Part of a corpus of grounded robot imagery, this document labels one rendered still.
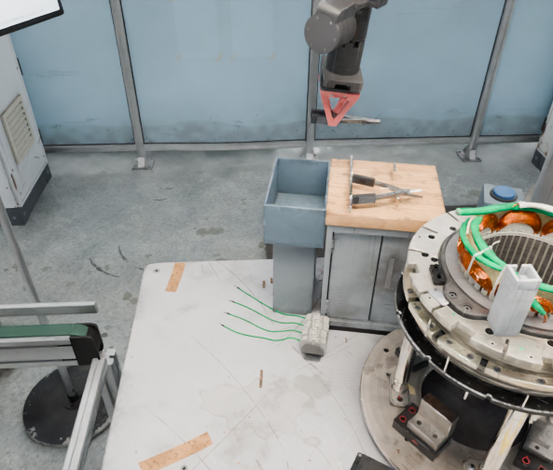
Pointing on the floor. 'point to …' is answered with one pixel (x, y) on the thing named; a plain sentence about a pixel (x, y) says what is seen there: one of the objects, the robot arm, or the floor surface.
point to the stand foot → (48, 392)
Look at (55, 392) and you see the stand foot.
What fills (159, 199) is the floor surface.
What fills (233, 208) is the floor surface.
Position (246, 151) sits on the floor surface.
